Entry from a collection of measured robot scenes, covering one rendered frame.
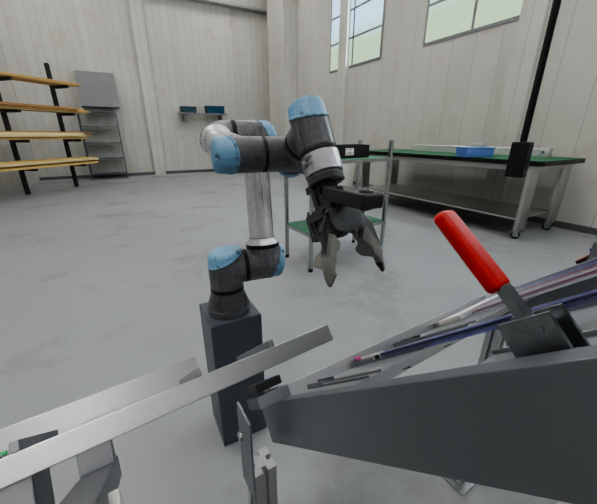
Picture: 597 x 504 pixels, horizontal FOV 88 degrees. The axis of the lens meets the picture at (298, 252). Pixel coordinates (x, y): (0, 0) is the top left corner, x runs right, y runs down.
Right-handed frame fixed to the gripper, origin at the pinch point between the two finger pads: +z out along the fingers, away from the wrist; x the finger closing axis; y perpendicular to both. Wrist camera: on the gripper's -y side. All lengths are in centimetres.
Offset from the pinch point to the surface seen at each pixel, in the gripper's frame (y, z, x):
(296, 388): 7.8, 16.1, 14.2
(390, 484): 51, 75, -30
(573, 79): 86, -148, -467
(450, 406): -30.4, 7.4, 20.9
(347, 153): 157, -98, -152
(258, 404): -0.6, 12.9, 23.9
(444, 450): -28.9, 10.6, 20.9
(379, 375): -10.9, 12.4, 10.4
